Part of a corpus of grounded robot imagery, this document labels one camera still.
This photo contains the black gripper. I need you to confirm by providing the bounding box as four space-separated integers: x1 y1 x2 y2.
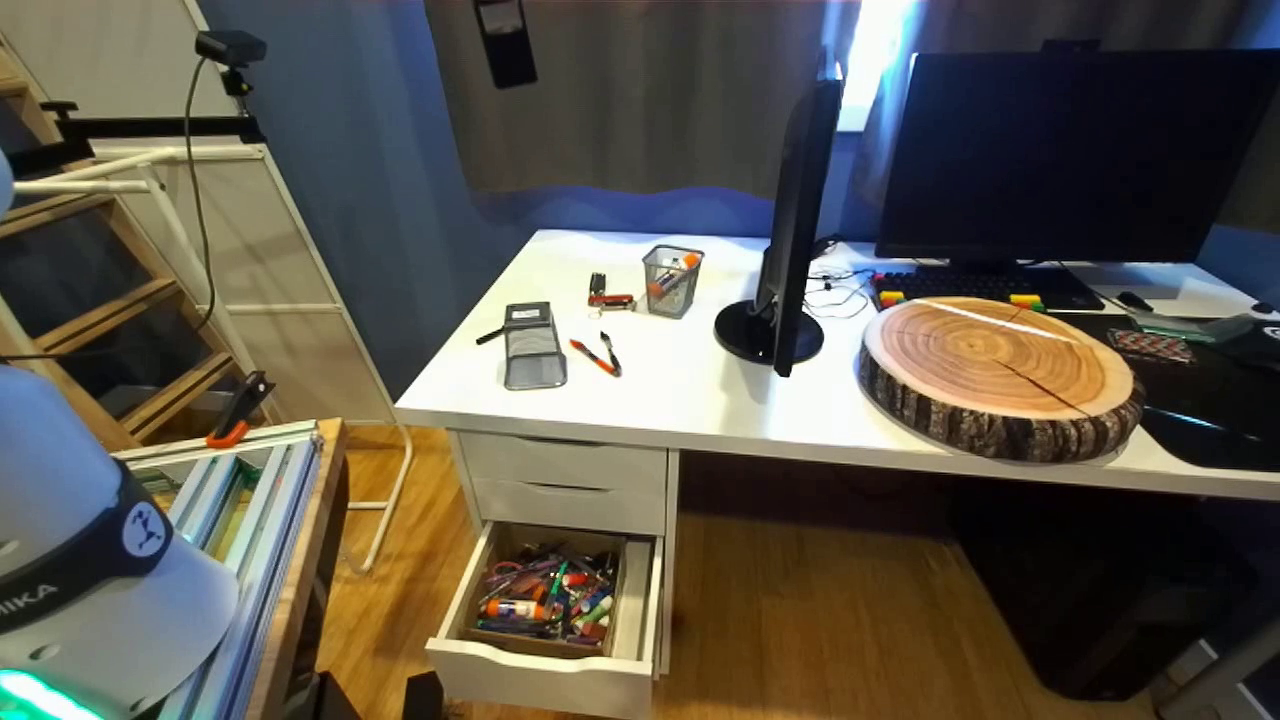
473 0 541 91

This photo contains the small dark mesh bin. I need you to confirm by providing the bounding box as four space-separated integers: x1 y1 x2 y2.
501 299 572 392

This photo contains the red pen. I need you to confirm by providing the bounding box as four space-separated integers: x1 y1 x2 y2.
569 336 620 382

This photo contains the mesh pen cup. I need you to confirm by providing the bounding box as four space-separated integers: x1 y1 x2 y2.
641 239 706 321

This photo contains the orange marker in cup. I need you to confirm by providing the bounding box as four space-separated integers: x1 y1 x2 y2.
646 251 702 305

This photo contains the black monitor on round stand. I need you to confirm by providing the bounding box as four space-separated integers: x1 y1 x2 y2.
712 76 849 382

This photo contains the black tripod bar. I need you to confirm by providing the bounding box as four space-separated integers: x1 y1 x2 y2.
35 95 262 147

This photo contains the white desk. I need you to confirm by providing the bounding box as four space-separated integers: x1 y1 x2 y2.
390 223 1280 720

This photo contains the closed white desk drawer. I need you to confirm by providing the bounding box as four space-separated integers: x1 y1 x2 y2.
454 434 670 542

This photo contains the black orange clamp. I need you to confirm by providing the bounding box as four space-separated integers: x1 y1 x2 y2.
201 367 279 452

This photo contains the wooden ladder shelf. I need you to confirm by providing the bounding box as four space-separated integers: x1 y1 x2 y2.
0 37 270 452

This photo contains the wooden cart with rails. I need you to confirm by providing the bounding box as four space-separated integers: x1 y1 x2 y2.
111 417 353 720

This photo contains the black keyboard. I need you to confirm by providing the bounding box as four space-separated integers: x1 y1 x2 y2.
866 264 1109 315

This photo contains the pile of pens in drawer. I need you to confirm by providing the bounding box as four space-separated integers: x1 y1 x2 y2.
473 537 620 655

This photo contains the large black monitor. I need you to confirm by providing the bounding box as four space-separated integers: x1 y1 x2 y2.
871 45 1280 272

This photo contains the wood slice cushion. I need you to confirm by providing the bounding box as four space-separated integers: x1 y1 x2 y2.
857 292 1148 467

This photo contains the open white desk drawer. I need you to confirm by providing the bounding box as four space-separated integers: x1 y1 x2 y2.
423 515 670 720

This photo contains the white flat pad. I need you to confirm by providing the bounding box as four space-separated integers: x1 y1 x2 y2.
1065 261 1261 326

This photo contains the black desk mat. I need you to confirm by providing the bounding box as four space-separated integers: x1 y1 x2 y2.
1065 314 1280 472

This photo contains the dark box under desk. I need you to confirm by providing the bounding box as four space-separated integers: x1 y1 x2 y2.
946 480 1261 709

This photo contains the grey metal leg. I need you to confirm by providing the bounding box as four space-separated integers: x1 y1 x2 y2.
1153 616 1280 720

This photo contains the black camera on stand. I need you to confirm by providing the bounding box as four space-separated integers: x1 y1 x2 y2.
193 27 270 106

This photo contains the white metal rack frame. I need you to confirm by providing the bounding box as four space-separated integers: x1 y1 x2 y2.
9 136 420 581

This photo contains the thin black camera cable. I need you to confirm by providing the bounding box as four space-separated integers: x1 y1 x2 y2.
178 52 223 321

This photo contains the tangle of desk cables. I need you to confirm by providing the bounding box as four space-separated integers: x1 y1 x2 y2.
799 239 876 326

